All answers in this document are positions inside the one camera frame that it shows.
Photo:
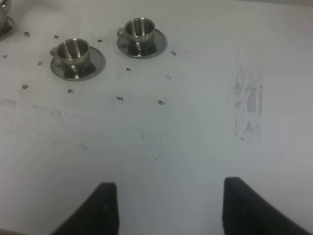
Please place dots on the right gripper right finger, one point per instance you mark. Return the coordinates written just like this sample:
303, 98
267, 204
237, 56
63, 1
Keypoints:
245, 212

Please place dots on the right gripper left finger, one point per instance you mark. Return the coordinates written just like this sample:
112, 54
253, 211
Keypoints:
98, 215

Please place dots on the stainless steel teapot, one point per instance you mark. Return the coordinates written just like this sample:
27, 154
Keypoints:
5, 6

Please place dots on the near stainless steel teacup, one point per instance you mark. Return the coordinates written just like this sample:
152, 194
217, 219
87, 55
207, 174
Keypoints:
73, 52

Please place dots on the stainless steel teacup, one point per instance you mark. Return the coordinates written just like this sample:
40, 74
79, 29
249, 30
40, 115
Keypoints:
139, 30
73, 52

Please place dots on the far stainless steel teacup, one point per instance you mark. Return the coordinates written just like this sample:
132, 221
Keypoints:
139, 30

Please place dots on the teapot steel saucer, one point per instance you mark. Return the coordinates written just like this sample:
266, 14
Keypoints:
8, 29

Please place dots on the near steel saucer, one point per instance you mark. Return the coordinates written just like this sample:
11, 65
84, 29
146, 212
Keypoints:
80, 73

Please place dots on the far steel saucer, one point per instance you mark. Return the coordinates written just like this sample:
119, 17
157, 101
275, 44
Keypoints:
143, 51

